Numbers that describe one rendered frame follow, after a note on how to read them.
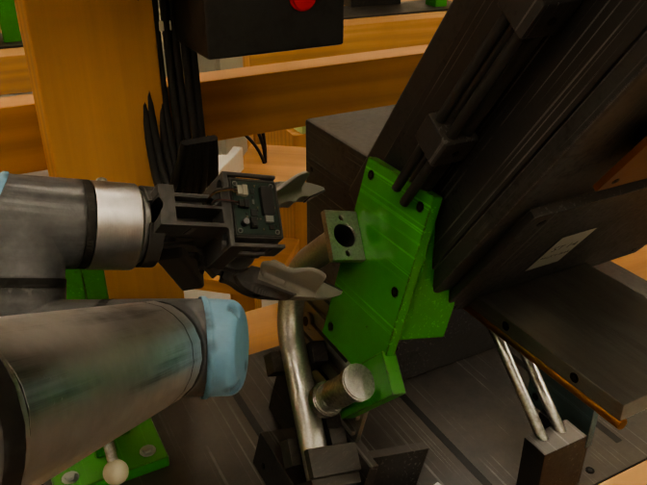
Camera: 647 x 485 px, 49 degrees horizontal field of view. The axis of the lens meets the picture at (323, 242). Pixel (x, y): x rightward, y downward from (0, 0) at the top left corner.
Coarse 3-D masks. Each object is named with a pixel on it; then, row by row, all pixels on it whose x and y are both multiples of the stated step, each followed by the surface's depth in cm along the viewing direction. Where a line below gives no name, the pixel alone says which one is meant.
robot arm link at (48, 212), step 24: (0, 192) 52; (24, 192) 53; (48, 192) 54; (72, 192) 55; (0, 216) 52; (24, 216) 53; (48, 216) 54; (72, 216) 55; (0, 240) 52; (24, 240) 53; (48, 240) 54; (72, 240) 55; (0, 264) 52; (24, 264) 53; (48, 264) 54; (72, 264) 56
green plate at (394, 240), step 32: (384, 192) 70; (384, 224) 70; (416, 224) 65; (384, 256) 70; (416, 256) 65; (352, 288) 74; (384, 288) 69; (416, 288) 69; (352, 320) 74; (384, 320) 69; (416, 320) 71; (448, 320) 73; (352, 352) 74; (384, 352) 69
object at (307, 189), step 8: (296, 176) 68; (304, 176) 69; (280, 184) 72; (288, 184) 68; (296, 184) 70; (304, 184) 73; (312, 184) 74; (280, 192) 70; (288, 192) 71; (296, 192) 72; (304, 192) 73; (312, 192) 73; (320, 192) 74; (280, 200) 71; (288, 200) 71; (296, 200) 72; (304, 200) 74
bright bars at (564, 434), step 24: (504, 360) 76; (528, 360) 76; (528, 408) 74; (552, 408) 75; (552, 432) 74; (576, 432) 74; (528, 456) 74; (552, 456) 72; (576, 456) 74; (528, 480) 75; (552, 480) 74; (576, 480) 77
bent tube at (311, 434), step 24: (336, 216) 72; (336, 240) 75; (360, 240) 73; (312, 264) 76; (288, 312) 80; (288, 336) 80; (288, 360) 79; (288, 384) 79; (312, 384) 78; (312, 432) 76
